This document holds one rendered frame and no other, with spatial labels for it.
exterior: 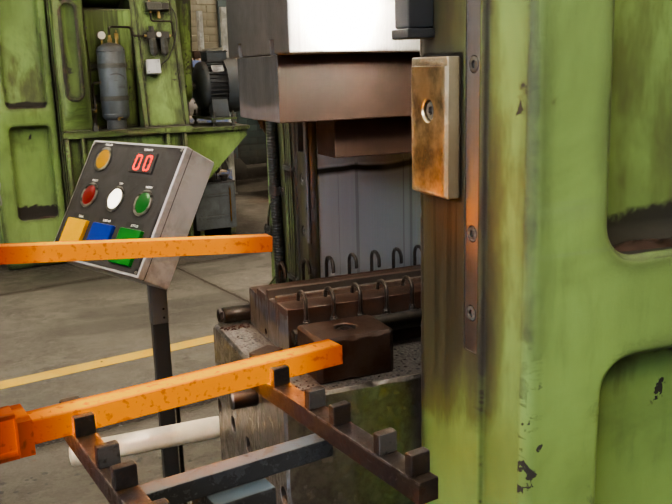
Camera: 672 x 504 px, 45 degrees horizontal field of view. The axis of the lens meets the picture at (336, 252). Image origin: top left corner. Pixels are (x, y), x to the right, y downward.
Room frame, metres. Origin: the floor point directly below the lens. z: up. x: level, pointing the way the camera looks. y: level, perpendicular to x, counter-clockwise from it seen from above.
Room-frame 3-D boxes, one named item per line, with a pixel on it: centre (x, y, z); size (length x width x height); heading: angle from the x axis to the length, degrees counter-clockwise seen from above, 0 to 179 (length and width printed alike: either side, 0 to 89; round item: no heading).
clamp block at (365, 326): (1.12, -0.01, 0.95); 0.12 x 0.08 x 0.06; 113
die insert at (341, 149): (1.34, -0.13, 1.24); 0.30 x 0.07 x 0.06; 113
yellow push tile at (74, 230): (1.72, 0.56, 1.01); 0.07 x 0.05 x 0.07; 48
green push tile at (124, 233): (1.59, 0.42, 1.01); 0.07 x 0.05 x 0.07; 48
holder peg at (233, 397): (1.13, 0.14, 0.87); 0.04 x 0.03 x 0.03; 113
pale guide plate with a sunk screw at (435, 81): (1.02, -0.13, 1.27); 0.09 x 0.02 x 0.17; 23
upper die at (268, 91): (1.34, -0.08, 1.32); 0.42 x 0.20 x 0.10; 113
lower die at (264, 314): (1.34, -0.08, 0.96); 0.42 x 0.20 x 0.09; 113
